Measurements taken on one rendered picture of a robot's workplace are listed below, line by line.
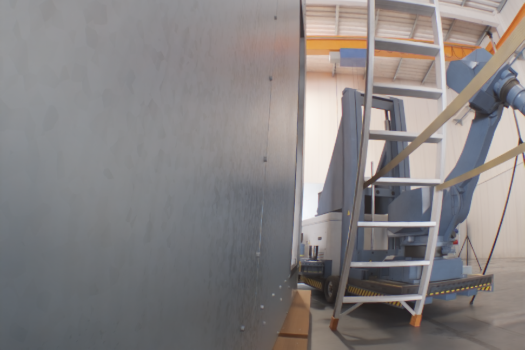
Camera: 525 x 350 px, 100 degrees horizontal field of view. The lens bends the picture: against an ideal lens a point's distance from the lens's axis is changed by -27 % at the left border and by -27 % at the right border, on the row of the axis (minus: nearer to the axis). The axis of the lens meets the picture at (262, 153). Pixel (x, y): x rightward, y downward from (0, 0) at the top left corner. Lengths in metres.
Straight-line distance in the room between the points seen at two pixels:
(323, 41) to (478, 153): 8.18
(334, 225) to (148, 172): 2.78
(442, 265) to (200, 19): 2.18
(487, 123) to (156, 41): 2.33
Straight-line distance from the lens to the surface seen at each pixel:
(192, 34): 0.24
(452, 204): 2.29
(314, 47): 9.87
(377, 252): 2.75
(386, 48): 1.58
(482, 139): 2.40
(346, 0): 9.57
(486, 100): 2.22
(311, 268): 2.81
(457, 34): 12.26
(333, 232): 2.92
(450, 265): 2.34
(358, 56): 9.62
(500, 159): 1.21
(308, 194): 7.37
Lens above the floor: 0.49
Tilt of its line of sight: 18 degrees up
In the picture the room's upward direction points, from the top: 4 degrees clockwise
